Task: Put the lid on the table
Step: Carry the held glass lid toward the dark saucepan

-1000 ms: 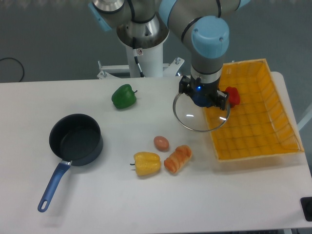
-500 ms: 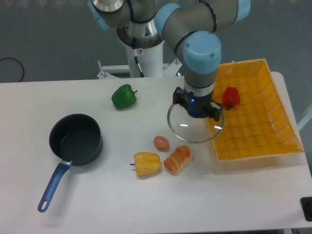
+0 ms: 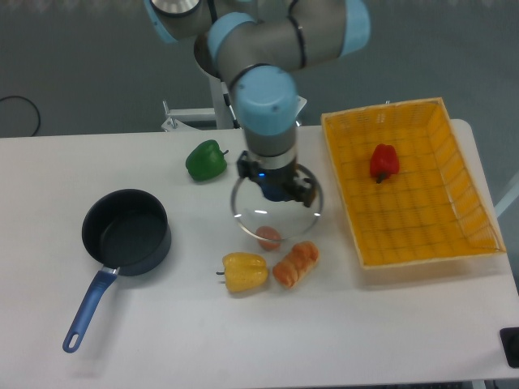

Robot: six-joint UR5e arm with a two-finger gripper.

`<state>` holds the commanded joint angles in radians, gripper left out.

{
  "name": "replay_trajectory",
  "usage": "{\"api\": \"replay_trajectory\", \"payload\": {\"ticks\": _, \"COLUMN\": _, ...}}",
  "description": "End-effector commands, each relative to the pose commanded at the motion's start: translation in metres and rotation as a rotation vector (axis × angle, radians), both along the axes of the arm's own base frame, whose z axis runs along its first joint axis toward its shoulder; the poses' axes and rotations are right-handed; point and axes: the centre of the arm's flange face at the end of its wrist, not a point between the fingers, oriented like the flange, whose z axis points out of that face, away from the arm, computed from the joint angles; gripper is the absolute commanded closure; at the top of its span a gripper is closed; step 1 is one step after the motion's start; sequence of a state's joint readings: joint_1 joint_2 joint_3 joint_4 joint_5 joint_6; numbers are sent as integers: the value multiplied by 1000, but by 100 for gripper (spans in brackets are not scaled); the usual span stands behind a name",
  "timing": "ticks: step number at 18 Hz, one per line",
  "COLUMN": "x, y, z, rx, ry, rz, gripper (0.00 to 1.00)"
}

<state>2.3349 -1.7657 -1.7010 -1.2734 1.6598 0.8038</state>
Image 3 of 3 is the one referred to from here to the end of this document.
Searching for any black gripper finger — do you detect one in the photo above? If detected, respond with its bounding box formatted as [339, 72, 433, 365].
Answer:
[236, 151, 254, 178]
[290, 172, 315, 207]

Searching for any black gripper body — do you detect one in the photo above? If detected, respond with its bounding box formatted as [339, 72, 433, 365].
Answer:
[243, 152, 297, 201]

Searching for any glass lid blue knob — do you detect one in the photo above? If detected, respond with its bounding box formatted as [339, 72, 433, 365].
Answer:
[230, 165, 324, 242]

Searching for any dark saucepan blue handle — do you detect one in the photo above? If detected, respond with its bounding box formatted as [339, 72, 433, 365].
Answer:
[62, 189, 172, 353]

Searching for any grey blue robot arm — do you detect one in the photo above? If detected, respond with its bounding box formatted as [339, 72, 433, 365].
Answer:
[144, 1, 371, 207]

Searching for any green bell pepper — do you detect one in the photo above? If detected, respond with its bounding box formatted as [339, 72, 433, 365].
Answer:
[185, 139, 227, 182]

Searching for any brown egg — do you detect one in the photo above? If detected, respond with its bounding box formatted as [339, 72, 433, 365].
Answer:
[256, 226, 281, 251]

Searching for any orange croissant bread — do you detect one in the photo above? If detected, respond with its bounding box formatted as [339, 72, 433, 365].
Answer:
[272, 241, 320, 289]

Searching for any red bell pepper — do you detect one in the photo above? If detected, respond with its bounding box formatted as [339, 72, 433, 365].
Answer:
[370, 143, 401, 184]

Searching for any yellow bell pepper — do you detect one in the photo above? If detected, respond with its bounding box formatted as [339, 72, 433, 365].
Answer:
[216, 252, 269, 293]

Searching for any yellow wicker basket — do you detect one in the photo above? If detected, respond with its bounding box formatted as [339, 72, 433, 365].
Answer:
[321, 97, 506, 268]

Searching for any black device at edge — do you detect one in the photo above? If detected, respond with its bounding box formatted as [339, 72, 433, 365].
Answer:
[500, 327, 519, 369]

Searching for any black floor cable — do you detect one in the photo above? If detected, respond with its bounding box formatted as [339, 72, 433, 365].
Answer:
[0, 95, 41, 138]

